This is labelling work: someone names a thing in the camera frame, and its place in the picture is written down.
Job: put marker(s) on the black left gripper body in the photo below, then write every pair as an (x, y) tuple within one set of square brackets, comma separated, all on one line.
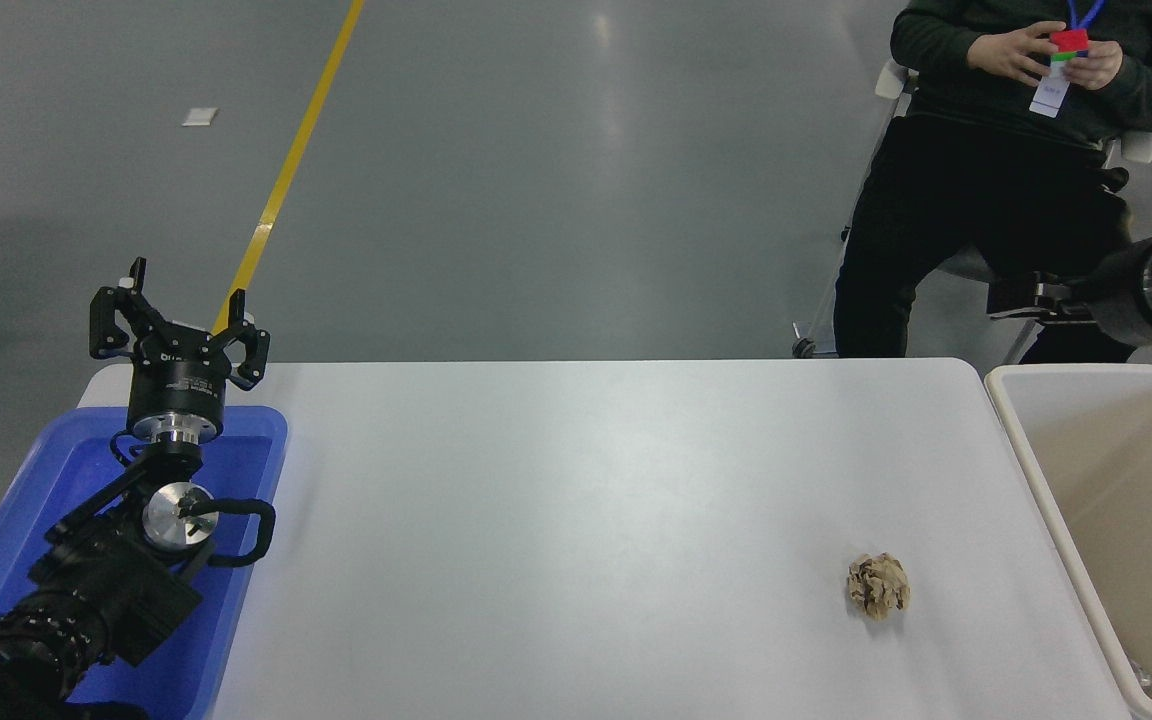
[(179, 385)]

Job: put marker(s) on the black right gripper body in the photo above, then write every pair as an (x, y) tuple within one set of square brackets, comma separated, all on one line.
[(1121, 295)]

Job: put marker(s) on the colourful puzzle cube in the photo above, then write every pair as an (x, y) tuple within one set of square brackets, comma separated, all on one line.
[(1069, 45)]

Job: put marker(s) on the person's left hand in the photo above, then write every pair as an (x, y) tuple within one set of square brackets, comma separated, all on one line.
[(1098, 65)]

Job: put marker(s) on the person's right hand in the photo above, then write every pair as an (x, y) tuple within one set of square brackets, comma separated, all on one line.
[(1011, 50)]

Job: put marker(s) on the person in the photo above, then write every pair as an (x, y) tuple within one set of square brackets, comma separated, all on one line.
[(976, 200)]

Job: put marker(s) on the blue plastic tray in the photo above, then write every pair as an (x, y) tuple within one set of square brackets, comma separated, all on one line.
[(46, 470)]

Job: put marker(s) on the white paper scrap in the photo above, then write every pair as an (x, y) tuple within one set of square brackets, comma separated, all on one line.
[(198, 117)]

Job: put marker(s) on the large pale bin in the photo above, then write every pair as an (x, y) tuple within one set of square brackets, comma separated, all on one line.
[(1136, 520)]

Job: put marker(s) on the crumpled tan paper ball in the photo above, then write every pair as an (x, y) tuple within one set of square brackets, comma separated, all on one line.
[(878, 586)]

